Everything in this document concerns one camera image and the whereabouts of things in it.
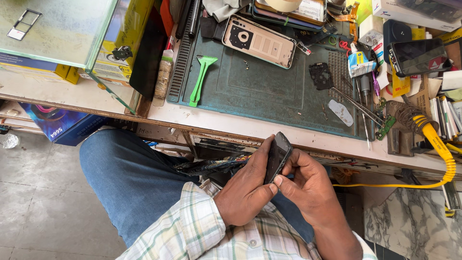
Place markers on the crumpled clear plastic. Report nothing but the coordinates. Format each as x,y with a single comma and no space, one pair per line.
9,141

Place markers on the grey cloth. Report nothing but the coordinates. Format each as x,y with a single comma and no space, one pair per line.
223,9

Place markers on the blue printed carton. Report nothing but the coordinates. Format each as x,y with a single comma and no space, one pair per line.
57,124

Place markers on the black phone with rugged case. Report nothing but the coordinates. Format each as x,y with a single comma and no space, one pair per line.
418,57

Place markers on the green plastic pry tool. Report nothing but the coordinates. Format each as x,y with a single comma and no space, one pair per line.
200,79

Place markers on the bundle of metal tools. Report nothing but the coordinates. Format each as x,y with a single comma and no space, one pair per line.
447,117

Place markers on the green repair mat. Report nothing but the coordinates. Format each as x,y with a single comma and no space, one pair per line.
260,94

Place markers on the black phone frame part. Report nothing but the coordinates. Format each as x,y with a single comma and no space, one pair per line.
320,76

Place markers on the white charger adapter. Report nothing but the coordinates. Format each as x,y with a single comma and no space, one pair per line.
371,30

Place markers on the black screen panel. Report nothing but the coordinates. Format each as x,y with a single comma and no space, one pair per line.
148,61

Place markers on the slim metal screwdriver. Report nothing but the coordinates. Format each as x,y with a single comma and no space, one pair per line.
363,115

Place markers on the marble slab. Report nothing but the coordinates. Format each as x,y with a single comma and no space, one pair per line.
411,224

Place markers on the beige tape roll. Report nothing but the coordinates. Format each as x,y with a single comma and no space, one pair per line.
283,4

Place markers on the white and blue glue tube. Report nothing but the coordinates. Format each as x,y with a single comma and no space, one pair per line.
361,64

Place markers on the grey adhesive pad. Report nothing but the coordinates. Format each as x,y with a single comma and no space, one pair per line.
341,112

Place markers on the gold phone back cover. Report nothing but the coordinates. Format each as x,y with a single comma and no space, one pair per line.
263,45

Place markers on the metal soldering iron stand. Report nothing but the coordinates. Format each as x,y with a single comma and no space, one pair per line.
397,133

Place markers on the white flat carton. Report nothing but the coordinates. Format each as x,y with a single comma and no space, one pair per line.
415,14

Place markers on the clear bottle with brown filling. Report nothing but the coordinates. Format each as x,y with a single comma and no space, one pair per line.
163,77

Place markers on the person's plaid shirt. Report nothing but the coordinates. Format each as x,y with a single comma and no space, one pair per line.
231,242

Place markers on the person's right hand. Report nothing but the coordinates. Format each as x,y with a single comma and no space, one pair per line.
312,191

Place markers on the black smartphone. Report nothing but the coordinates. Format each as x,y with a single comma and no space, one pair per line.
278,155

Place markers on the dark blue phone case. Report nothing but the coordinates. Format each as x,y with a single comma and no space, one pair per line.
396,34

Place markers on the person's blue jeans leg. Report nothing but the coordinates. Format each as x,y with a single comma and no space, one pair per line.
144,184

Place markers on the glass display case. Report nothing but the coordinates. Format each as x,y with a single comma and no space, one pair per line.
61,32

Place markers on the metal tweezers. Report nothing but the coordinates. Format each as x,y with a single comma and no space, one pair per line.
357,104

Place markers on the metal sim tray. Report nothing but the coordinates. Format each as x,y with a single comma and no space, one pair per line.
21,25

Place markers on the stack of yellow boxes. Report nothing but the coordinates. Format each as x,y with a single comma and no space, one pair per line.
115,68

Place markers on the stack of phones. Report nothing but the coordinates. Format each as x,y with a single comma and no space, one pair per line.
310,16

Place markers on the person's left hand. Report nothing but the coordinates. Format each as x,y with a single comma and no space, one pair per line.
241,191

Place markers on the green circuit board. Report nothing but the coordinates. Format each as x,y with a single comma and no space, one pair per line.
386,127

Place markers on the yellow paper packet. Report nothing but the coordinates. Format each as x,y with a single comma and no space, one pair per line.
400,85

